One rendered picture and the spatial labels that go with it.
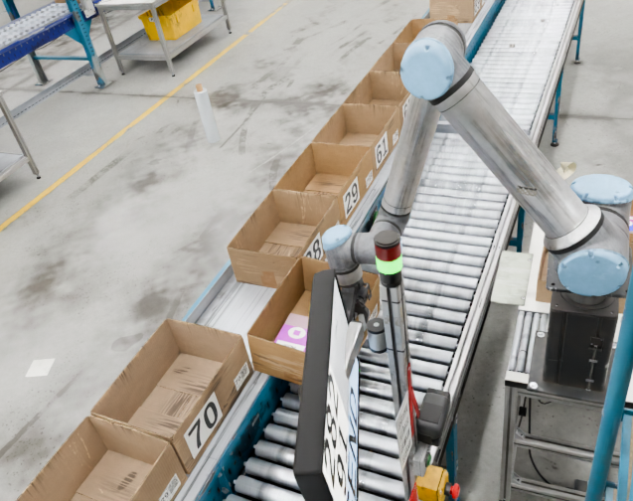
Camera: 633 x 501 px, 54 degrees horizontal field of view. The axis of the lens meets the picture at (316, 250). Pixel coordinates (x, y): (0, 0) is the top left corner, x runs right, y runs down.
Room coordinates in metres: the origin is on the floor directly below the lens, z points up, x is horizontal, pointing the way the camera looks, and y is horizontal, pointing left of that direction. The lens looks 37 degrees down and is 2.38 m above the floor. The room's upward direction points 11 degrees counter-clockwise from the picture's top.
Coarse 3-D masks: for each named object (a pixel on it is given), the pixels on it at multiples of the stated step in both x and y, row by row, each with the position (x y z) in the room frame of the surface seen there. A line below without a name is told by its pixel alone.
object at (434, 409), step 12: (432, 396) 1.00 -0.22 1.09; (444, 396) 0.99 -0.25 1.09; (420, 408) 0.98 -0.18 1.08; (432, 408) 0.96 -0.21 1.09; (444, 408) 0.96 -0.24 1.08; (420, 420) 0.94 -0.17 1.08; (432, 420) 0.93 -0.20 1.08; (444, 420) 0.94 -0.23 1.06; (420, 432) 0.93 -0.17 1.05; (432, 432) 0.91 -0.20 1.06; (432, 444) 0.93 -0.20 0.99
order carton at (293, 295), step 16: (304, 256) 1.70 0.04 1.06; (288, 272) 1.63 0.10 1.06; (304, 272) 1.71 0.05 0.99; (368, 272) 1.58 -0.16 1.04; (288, 288) 1.62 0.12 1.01; (304, 288) 1.71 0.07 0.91; (272, 304) 1.52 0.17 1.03; (288, 304) 1.61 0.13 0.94; (304, 304) 1.64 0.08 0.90; (368, 304) 1.46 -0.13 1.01; (256, 320) 1.43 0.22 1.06; (272, 320) 1.51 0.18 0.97; (368, 320) 1.47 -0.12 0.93; (256, 336) 1.42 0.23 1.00; (272, 336) 1.50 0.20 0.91; (256, 352) 1.37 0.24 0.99; (272, 352) 1.33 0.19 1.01; (288, 352) 1.30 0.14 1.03; (304, 352) 1.27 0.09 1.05; (256, 368) 1.38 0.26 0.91; (272, 368) 1.34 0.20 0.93; (288, 368) 1.31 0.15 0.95
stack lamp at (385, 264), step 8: (376, 248) 0.93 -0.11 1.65; (400, 248) 0.94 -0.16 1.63; (376, 256) 0.94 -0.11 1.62; (384, 256) 0.92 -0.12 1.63; (392, 256) 0.91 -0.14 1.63; (400, 256) 0.93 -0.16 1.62; (384, 264) 0.92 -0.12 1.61; (392, 264) 0.91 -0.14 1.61; (400, 264) 0.92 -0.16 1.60; (384, 272) 0.92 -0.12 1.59; (392, 272) 0.91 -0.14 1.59
